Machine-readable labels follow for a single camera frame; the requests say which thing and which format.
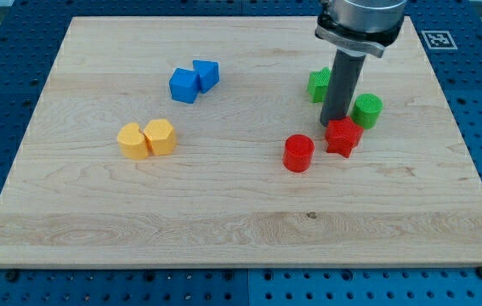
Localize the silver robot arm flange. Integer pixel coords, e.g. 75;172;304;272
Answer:
315;0;406;58

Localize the blue cube block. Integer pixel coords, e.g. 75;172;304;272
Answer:
169;68;200;104

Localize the red cylinder block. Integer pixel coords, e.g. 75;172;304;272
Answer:
282;134;315;173

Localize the yellow hexagon block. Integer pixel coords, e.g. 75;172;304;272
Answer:
143;119;177;156

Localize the light wooden board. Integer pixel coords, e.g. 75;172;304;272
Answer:
0;17;482;269

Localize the blue triangular block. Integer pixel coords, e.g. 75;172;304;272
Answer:
192;59;220;94

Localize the red star block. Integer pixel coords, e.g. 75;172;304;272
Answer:
325;116;365;158

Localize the green star block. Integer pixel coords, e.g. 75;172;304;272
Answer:
307;67;332;103

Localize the yellow heart block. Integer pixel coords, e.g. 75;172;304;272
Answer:
116;122;150;160

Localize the grey cylindrical pointer rod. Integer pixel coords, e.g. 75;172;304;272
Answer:
320;49;366;127

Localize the green cylinder block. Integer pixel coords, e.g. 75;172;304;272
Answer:
351;93;383;129

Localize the white fiducial marker tag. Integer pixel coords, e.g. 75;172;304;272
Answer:
422;30;457;50

